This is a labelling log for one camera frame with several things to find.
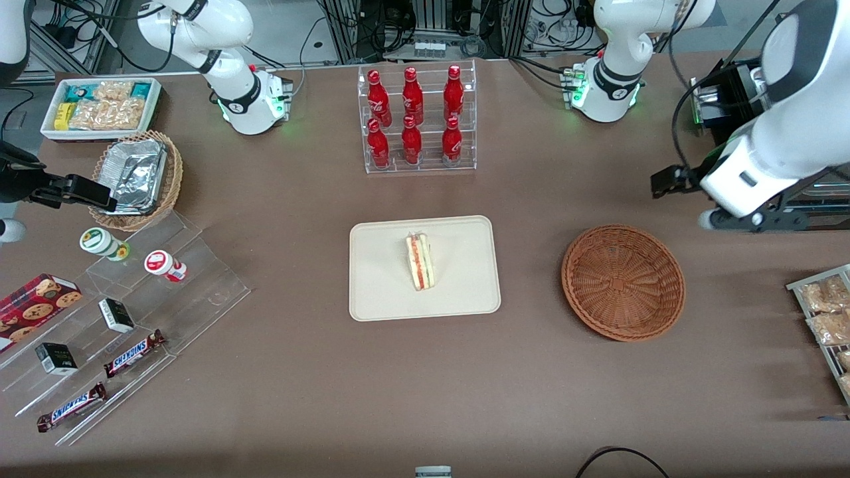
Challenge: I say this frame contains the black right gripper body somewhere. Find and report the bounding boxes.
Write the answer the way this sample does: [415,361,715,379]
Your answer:
[0,140,48,204]

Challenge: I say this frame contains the triangular sandwich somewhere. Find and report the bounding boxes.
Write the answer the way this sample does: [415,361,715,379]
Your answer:
[405,230,438,292]

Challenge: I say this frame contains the light tan wicker basket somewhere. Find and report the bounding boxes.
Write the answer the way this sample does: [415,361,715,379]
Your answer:
[88,130,184,232]

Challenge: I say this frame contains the brown wicker basket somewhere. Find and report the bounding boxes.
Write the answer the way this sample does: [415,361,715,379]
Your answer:
[561,224,686,343]

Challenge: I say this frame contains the beige plastic tray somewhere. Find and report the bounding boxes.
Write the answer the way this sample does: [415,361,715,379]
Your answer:
[349,215,502,323]

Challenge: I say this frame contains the green lid yogurt cup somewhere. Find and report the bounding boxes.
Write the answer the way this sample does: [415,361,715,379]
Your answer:
[79,227,131,262]

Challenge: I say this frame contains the stacked aluminium foil containers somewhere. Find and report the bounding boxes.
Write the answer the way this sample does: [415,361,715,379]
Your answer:
[98,139,167,215]

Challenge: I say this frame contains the large clear cracker bag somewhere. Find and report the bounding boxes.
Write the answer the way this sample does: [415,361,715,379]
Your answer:
[69,98,145,131]

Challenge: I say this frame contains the small grey metal box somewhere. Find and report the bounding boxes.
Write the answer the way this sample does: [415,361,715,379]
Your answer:
[689,76,731,128]

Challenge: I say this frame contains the black food warmer cabinet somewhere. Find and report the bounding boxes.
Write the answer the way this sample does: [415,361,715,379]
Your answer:
[691,56,850,233]

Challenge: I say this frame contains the small clear cracker bag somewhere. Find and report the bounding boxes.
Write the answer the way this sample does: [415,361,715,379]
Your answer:
[92,80,135,102]

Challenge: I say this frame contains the white rectangular snack bin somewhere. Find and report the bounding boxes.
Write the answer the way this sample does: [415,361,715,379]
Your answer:
[40,78,164,143]

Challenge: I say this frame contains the red lid yogurt cup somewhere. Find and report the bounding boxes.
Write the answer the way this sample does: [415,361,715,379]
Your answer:
[143,249,189,283]

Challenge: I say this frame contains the red cookie box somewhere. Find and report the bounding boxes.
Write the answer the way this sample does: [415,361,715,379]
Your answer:
[0,273,84,353]

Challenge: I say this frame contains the small black carton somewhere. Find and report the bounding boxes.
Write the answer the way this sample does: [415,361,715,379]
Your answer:
[34,342,79,376]
[98,297,136,334]

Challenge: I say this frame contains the clear acrylic stepped shelf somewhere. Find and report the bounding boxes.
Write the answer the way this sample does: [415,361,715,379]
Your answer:
[0,211,252,447]

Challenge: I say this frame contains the snickers chocolate bar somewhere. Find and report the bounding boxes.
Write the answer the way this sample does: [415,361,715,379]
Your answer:
[103,329,167,380]
[36,382,108,434]

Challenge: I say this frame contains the red cola bottle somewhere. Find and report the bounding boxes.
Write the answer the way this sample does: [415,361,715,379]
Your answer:
[400,116,424,166]
[443,65,466,122]
[367,70,393,127]
[441,117,464,167]
[402,67,425,126]
[367,119,391,169]

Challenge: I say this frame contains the clear acrylic bottle rack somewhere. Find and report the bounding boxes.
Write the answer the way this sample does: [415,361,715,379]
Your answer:
[357,58,477,175]

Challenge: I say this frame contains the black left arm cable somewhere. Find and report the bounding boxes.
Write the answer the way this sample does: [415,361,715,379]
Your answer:
[667,0,784,169]

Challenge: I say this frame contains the grey wire rack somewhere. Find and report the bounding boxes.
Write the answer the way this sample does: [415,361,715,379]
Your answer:
[786,264,850,408]

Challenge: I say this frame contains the black cable loop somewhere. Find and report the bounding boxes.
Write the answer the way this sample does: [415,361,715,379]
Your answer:
[574,446,672,478]

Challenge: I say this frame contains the aluminium frame rack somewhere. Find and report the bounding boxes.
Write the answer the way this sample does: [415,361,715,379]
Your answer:
[317,0,533,64]

